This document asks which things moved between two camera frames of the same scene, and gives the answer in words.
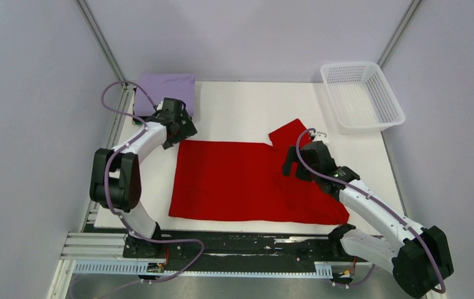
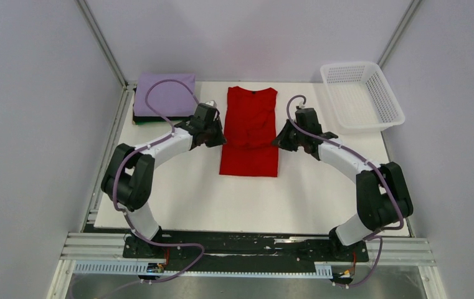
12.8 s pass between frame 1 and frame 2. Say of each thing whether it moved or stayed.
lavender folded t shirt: stayed
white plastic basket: stayed
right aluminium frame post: stayed
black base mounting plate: stayed
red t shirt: moved
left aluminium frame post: stayed
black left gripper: moved
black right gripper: moved
